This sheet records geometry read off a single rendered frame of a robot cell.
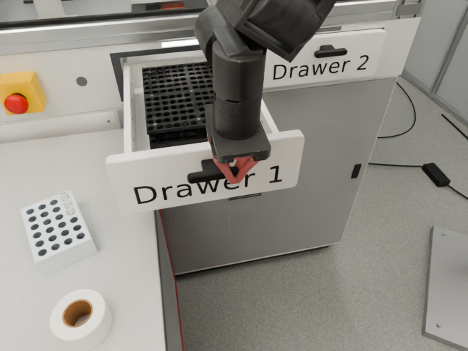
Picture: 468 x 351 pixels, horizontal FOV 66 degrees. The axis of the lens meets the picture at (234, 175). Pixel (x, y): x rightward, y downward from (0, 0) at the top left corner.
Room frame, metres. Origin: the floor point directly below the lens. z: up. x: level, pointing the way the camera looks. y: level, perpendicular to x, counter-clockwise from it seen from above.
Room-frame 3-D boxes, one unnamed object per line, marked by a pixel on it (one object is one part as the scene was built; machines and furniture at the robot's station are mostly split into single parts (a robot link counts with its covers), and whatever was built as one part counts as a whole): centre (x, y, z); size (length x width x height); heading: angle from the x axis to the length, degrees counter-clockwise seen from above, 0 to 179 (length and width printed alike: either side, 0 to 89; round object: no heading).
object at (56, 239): (0.36, 0.29, 0.78); 0.12 x 0.08 x 0.04; 32
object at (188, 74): (0.60, 0.08, 0.87); 0.22 x 0.18 x 0.06; 13
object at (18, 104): (0.60, 0.42, 0.88); 0.04 x 0.03 x 0.04; 103
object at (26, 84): (0.63, 0.42, 0.88); 0.07 x 0.05 x 0.07; 103
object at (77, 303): (0.21, 0.20, 0.78); 0.07 x 0.07 x 0.04
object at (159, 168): (0.40, 0.04, 0.87); 0.29 x 0.02 x 0.11; 103
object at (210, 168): (0.38, 0.03, 0.91); 0.07 x 0.04 x 0.01; 103
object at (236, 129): (0.37, 0.00, 1.01); 0.10 x 0.07 x 0.07; 12
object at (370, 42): (0.78, -0.20, 0.87); 0.29 x 0.02 x 0.11; 103
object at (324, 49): (0.76, -0.21, 0.91); 0.07 x 0.04 x 0.01; 103
